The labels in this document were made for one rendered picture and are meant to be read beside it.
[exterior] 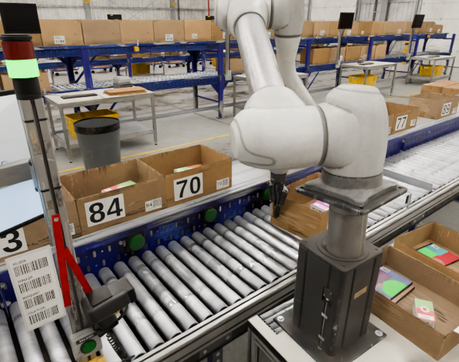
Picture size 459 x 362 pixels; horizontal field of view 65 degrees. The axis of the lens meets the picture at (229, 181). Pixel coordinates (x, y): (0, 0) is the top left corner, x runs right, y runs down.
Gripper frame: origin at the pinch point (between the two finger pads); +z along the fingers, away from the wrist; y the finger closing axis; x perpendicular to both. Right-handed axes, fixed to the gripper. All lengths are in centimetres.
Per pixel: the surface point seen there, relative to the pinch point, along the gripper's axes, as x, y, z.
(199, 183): -24.8, -28.8, -11.0
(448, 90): 720, -216, 47
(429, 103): 231, -40, -16
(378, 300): -13, 62, 4
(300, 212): 4.0, 11.5, -2.8
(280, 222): 3.1, 0.3, 7.4
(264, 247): -14.1, 7.6, 11.0
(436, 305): 8, 73, 10
